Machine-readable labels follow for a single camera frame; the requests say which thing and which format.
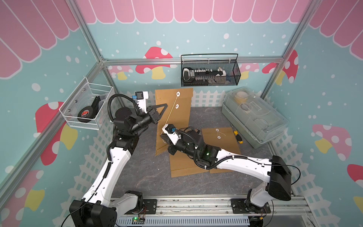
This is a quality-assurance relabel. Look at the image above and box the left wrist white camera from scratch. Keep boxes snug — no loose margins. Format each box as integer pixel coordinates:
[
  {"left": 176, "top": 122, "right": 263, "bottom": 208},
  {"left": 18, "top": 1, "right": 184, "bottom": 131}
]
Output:
[{"left": 132, "top": 91, "right": 149, "bottom": 113}]

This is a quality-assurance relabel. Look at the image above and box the clear acrylic wall bin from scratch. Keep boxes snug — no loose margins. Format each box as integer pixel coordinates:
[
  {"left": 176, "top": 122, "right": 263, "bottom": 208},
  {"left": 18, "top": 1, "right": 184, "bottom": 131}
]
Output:
[{"left": 59, "top": 78, "right": 114, "bottom": 130}]

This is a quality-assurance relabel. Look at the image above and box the black tape roll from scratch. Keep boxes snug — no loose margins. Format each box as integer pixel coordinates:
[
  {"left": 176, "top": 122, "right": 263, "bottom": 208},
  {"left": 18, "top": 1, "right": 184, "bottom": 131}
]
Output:
[{"left": 77, "top": 106, "right": 95, "bottom": 123}]

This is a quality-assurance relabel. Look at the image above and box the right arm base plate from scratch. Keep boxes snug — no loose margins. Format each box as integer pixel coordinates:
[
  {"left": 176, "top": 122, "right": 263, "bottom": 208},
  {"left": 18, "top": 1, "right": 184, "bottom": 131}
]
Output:
[{"left": 230, "top": 198, "right": 271, "bottom": 216}]

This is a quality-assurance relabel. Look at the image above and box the yellow handled screwdriver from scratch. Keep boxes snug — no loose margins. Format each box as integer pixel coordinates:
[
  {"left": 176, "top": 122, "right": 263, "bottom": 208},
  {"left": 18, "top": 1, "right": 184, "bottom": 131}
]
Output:
[{"left": 231, "top": 125, "right": 243, "bottom": 144}]

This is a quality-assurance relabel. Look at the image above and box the clear plastic storage box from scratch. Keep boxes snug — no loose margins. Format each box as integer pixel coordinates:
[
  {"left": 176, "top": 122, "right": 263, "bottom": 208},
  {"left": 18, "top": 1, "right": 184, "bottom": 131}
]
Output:
[{"left": 222, "top": 87, "right": 288, "bottom": 148}]

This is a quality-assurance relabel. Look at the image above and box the black wire mesh basket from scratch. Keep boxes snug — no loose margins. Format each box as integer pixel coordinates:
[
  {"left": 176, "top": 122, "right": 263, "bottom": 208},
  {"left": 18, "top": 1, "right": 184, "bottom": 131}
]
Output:
[{"left": 180, "top": 54, "right": 241, "bottom": 87}]

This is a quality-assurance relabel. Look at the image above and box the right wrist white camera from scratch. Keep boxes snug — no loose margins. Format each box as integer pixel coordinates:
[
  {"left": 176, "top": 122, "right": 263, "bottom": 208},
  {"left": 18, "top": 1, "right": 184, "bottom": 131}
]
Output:
[{"left": 161, "top": 124, "right": 182, "bottom": 145}]

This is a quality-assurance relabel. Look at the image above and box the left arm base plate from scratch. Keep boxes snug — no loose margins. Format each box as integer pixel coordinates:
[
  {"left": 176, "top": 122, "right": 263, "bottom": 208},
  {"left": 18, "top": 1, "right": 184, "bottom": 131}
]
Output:
[{"left": 125, "top": 199, "right": 157, "bottom": 215}]

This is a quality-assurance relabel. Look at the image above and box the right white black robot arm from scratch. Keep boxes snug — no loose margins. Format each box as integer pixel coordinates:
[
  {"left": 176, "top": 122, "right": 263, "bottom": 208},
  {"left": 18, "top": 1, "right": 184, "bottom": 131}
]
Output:
[{"left": 161, "top": 124, "right": 293, "bottom": 214}]

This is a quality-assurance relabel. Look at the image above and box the wrist white camera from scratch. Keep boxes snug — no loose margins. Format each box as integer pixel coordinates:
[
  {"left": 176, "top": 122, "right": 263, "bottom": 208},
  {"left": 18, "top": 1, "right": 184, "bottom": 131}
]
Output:
[
  {"left": 161, "top": 124, "right": 182, "bottom": 145},
  {"left": 132, "top": 91, "right": 149, "bottom": 113}
]

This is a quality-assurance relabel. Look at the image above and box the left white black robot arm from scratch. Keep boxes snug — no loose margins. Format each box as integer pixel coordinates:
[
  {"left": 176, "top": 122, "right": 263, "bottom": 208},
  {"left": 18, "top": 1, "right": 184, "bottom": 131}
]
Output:
[{"left": 69, "top": 92, "right": 168, "bottom": 227}]

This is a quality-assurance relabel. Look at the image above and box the aluminium front rail frame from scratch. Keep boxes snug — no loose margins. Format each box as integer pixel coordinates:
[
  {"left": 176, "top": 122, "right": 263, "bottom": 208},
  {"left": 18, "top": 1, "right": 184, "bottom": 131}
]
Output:
[{"left": 114, "top": 194, "right": 318, "bottom": 227}]

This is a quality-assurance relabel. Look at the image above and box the brown kraft file bag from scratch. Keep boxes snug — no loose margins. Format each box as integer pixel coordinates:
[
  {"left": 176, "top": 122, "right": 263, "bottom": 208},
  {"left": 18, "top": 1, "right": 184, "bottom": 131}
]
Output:
[
  {"left": 155, "top": 88, "right": 193, "bottom": 156},
  {"left": 169, "top": 151, "right": 208, "bottom": 178},
  {"left": 200, "top": 127, "right": 243, "bottom": 174}
]

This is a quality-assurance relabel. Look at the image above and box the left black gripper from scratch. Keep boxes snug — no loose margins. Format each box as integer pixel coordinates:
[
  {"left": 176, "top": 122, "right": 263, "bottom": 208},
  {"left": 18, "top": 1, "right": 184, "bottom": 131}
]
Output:
[{"left": 130, "top": 104, "right": 168, "bottom": 134}]

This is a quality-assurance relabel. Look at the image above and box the green lit circuit board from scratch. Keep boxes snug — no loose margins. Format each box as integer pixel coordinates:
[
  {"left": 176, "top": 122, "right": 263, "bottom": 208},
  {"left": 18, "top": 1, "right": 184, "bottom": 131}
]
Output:
[{"left": 132, "top": 217, "right": 146, "bottom": 225}]

